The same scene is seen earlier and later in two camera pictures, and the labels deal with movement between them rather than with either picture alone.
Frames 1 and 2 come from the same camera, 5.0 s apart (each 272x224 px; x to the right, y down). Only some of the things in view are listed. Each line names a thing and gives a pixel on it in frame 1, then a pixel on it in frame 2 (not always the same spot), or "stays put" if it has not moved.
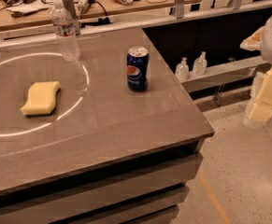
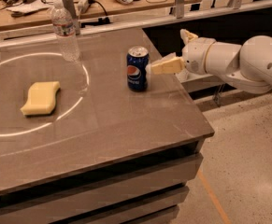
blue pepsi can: x=137 y=68 stays put
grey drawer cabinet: x=141 y=188 stays put
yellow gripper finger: x=252 y=42 to x=187 y=35
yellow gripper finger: x=270 y=96 to x=174 y=65
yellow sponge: x=42 y=98 stays put
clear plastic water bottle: x=64 y=28 stays put
